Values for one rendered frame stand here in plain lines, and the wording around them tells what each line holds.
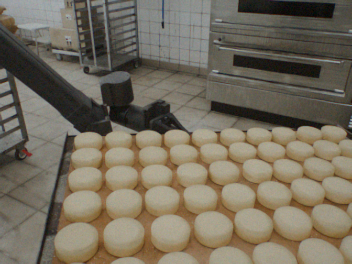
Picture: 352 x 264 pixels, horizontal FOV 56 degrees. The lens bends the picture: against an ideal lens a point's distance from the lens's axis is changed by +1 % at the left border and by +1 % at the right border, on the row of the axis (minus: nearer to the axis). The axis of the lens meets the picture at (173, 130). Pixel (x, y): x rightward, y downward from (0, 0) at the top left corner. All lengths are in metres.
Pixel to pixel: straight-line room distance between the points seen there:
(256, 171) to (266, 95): 2.41
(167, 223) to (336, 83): 2.46
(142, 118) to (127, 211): 0.30
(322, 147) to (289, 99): 2.23
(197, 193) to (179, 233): 0.09
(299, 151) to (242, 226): 0.25
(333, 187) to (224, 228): 0.21
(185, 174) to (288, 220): 0.17
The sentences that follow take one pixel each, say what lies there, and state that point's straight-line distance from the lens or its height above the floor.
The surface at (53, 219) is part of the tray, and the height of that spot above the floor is 1.00.
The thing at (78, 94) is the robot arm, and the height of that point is 1.06.
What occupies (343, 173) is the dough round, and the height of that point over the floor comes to 0.98.
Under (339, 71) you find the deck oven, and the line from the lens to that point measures 2.77.
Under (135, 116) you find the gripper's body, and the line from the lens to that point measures 0.72.
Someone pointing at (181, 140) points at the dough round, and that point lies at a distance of 0.62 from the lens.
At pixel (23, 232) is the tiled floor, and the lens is 2.03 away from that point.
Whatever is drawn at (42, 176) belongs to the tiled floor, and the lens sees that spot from 2.43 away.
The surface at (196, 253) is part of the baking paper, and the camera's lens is 0.43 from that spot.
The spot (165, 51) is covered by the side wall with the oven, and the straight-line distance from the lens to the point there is 4.46.
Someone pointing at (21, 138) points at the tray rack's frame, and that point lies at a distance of 2.65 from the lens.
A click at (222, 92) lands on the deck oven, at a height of 0.22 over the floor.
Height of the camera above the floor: 1.32
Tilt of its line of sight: 28 degrees down
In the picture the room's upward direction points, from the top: straight up
